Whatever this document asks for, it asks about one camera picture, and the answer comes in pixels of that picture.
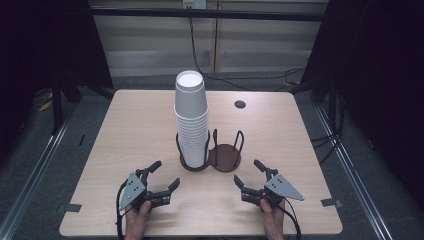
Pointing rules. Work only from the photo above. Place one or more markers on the black metal stand leg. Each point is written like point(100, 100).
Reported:
point(56, 110)
point(332, 106)

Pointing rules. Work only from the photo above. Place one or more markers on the black curtain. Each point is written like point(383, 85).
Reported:
point(383, 66)
point(40, 40)

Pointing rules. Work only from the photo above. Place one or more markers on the small black tape strip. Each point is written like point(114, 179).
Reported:
point(82, 140)

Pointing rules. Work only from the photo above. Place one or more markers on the yellow floor tape piece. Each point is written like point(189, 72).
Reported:
point(45, 106)

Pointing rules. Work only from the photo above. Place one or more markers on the metal floor rail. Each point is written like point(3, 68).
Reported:
point(346, 166)
point(50, 150)

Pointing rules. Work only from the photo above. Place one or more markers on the stack of white cups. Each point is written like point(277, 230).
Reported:
point(191, 126)

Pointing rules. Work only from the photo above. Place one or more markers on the black horizontal metal bar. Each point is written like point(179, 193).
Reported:
point(233, 15)

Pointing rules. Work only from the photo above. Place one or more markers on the person's left hand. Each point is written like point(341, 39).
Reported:
point(136, 221)

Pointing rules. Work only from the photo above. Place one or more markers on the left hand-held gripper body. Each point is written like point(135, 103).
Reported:
point(132, 190)

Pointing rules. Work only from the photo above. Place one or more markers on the person's right hand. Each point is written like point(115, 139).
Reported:
point(274, 221)

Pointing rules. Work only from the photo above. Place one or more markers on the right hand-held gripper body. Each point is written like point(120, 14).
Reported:
point(281, 188)

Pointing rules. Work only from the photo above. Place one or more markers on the white wall socket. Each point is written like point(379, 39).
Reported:
point(195, 3)

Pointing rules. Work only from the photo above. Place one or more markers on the grey floor tape piece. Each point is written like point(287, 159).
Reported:
point(70, 208)
point(330, 202)

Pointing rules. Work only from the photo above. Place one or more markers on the dark round table grommet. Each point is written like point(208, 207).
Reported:
point(240, 104)

